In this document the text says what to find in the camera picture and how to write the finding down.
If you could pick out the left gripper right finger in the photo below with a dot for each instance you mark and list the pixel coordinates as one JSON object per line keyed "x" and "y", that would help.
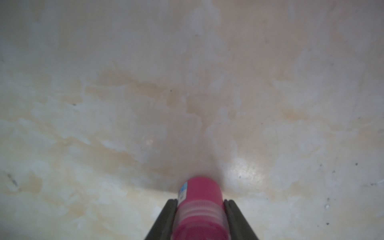
{"x": 238, "y": 225}

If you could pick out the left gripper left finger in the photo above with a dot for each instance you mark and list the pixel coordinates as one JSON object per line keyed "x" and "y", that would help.
{"x": 163, "y": 226}

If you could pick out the magenta paint can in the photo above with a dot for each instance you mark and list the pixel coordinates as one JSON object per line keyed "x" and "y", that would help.
{"x": 200, "y": 213}

